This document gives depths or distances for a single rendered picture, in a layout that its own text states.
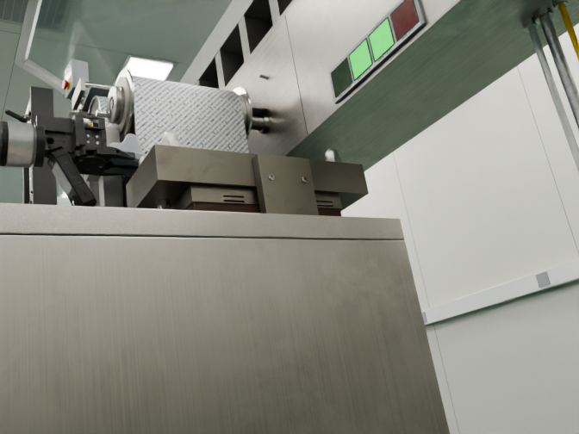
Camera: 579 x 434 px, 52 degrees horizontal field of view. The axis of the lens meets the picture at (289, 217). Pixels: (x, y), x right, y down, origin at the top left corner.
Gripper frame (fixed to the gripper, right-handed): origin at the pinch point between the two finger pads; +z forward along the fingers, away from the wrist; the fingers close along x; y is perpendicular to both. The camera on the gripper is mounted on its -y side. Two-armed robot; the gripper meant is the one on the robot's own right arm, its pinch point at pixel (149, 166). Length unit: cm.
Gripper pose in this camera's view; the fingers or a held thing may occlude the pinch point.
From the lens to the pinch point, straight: 113.4
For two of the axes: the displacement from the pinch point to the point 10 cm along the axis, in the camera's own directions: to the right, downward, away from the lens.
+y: -1.6, -9.3, 3.2
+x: -4.9, 3.5, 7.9
